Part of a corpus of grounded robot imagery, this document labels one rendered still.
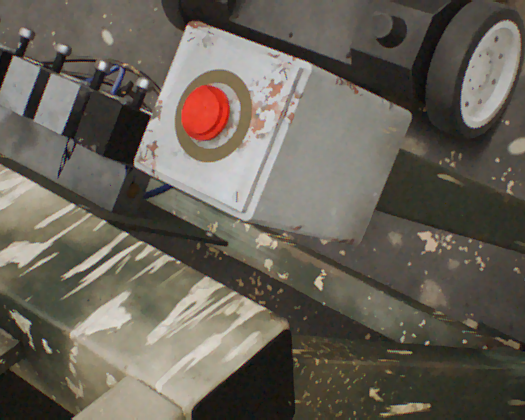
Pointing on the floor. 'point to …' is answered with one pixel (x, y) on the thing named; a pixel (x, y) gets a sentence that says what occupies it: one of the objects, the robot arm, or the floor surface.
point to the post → (460, 205)
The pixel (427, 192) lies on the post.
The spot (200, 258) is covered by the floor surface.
